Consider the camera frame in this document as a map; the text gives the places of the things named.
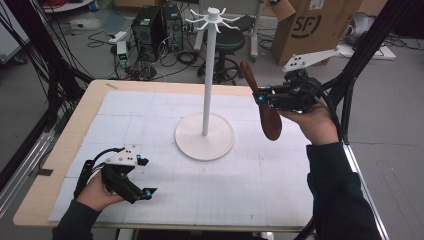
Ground black rolling stool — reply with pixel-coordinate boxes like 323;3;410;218
197;29;247;86

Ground large black computer tower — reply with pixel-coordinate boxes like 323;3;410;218
130;5;168;63

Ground black metal frame stand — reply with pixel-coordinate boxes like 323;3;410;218
312;0;413;145

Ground tangle of black floor cables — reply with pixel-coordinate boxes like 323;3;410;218
87;29;208;81

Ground aluminium rail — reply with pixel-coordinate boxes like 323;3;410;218
321;108;389;240
0;129;56;218

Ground narrow black computer tower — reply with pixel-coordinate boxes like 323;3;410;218
162;3;184;53

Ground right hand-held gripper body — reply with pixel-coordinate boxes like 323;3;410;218
271;48;340;113

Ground person's right hand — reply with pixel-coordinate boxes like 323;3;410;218
278;99;340;146

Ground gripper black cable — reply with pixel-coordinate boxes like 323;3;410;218
313;79;344;143
89;147;126;168

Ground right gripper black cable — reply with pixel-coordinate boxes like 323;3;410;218
313;79;344;143

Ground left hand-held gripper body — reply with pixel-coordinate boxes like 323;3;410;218
100;144;148;205

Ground white power strip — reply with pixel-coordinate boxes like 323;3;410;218
108;30;129;44

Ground grey round appliance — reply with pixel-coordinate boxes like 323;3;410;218
343;12;376;46

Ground brown wooden spoon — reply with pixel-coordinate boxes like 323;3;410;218
239;59;283;142

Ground black metal frame many cables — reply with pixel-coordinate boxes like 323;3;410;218
0;0;95;134

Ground black strap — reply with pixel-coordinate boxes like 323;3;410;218
73;159;95;200

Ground round white table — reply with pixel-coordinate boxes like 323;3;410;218
41;0;95;14

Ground white hook rack stand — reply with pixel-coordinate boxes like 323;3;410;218
174;6;241;162

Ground white grid mat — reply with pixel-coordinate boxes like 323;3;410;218
48;90;316;229

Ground person's left hand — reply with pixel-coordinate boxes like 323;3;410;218
75;173;125;213

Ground small white device green display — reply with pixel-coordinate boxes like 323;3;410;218
116;40;129;68

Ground white flat board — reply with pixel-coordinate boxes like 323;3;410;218
332;43;397;61

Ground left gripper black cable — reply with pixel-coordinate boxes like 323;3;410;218
89;147;126;168

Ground black tape piece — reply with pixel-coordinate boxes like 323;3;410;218
28;168;54;178

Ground brown cardboard box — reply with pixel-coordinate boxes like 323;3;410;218
271;0;364;67

